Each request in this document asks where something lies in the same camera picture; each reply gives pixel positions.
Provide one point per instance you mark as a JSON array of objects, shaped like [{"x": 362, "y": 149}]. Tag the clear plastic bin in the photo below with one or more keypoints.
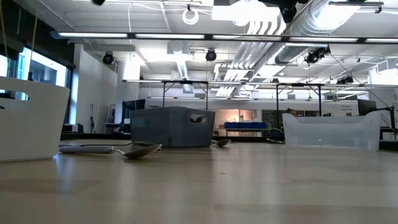
[{"x": 329, "y": 133}]

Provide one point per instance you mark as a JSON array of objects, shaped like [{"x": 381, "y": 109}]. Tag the dark blue office chair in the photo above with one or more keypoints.
[{"x": 276, "y": 135}]

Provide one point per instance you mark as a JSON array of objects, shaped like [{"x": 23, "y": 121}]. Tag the blue storage bins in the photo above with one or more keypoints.
[{"x": 245, "y": 125}]

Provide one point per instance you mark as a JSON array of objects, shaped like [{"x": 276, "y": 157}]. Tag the black gantry frame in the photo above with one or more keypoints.
[
  {"x": 207, "y": 93},
  {"x": 298, "y": 84}
]

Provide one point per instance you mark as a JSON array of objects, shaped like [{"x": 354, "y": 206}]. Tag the person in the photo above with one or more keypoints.
[{"x": 290, "y": 112}]

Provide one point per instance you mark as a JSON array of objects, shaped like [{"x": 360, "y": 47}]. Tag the silver ventilation duct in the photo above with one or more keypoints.
[{"x": 292, "y": 54}]

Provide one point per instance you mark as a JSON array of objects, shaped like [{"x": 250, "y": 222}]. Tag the large window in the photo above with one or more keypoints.
[{"x": 43, "y": 71}]

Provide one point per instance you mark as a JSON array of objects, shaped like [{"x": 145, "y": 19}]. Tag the grey plastic bin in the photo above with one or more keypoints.
[{"x": 168, "y": 127}]

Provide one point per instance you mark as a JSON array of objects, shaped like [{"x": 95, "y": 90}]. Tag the white ceiling light strip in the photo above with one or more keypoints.
[{"x": 143, "y": 81}]

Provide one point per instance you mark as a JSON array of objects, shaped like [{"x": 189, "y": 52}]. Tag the black ceiling camera cluster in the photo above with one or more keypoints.
[{"x": 315, "y": 56}]

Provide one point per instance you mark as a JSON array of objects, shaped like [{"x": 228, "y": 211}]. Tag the white plastic bin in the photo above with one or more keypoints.
[{"x": 34, "y": 130}]

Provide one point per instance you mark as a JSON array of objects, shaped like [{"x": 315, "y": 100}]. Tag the black monitor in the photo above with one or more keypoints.
[
  {"x": 367, "y": 105},
  {"x": 133, "y": 109}
]

